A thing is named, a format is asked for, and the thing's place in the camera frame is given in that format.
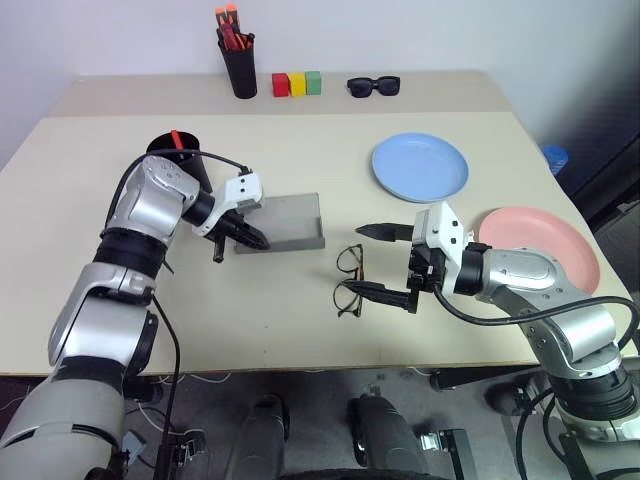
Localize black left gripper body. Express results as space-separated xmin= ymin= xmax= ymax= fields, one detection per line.
xmin=210 ymin=210 xmax=247 ymax=242

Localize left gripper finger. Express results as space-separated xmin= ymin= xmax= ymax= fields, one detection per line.
xmin=225 ymin=223 xmax=268 ymax=251
xmin=232 ymin=212 xmax=271 ymax=248

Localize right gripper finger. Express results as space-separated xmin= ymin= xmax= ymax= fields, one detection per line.
xmin=354 ymin=222 xmax=416 ymax=243
xmin=341 ymin=279 xmax=420 ymax=316

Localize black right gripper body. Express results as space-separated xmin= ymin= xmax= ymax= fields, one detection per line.
xmin=405 ymin=242 xmax=447 ymax=302

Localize wide black cup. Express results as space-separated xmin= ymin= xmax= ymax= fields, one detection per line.
xmin=146 ymin=130 xmax=214 ymax=194

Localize tortoiseshell eyeglasses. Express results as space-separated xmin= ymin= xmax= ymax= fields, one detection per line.
xmin=332 ymin=243 xmax=366 ymax=319

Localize blue plate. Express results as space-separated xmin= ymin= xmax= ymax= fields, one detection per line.
xmin=370 ymin=131 xmax=471 ymax=204

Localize pink plate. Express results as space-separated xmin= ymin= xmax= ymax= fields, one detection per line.
xmin=478 ymin=206 xmax=601 ymax=296

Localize dark rounded shape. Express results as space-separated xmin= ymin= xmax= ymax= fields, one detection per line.
xmin=227 ymin=394 xmax=291 ymax=480
xmin=347 ymin=393 xmax=431 ymax=480

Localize black sunglasses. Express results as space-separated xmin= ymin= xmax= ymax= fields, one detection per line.
xmin=345 ymin=75 xmax=402 ymax=100

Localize tall black pen holder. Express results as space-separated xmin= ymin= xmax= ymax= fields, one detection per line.
xmin=217 ymin=28 xmax=259 ymax=100

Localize black metal table foot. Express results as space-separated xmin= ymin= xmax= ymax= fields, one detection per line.
xmin=154 ymin=429 xmax=209 ymax=472
xmin=417 ymin=428 xmax=476 ymax=480

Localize blue bottle cap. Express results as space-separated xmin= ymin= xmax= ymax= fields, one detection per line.
xmin=541 ymin=144 xmax=571 ymax=177

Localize black panel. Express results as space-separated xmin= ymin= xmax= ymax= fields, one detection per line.
xmin=552 ymin=107 xmax=640 ymax=221

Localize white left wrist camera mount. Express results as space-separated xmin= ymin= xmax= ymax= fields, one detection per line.
xmin=191 ymin=172 xmax=265 ymax=237

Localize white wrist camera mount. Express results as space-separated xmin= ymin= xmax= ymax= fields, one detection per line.
xmin=191 ymin=172 xmax=265 ymax=237
xmin=412 ymin=201 xmax=476 ymax=296

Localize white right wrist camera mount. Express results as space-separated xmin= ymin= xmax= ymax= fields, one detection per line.
xmin=412 ymin=201 xmax=476 ymax=296

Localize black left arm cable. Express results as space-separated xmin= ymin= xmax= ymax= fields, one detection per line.
xmin=105 ymin=151 xmax=251 ymax=480

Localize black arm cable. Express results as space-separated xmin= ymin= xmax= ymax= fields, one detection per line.
xmin=432 ymin=284 xmax=640 ymax=361
xmin=105 ymin=151 xmax=251 ymax=480

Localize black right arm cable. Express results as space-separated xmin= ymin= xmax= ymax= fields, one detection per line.
xmin=432 ymin=284 xmax=640 ymax=361

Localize black table frame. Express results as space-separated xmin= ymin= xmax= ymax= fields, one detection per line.
xmin=429 ymin=367 xmax=549 ymax=392

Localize black robot waist cable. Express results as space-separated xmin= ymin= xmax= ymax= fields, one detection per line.
xmin=514 ymin=389 xmax=557 ymax=480

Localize white floor cable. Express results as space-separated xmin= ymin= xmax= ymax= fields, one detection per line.
xmin=124 ymin=372 xmax=232 ymax=437

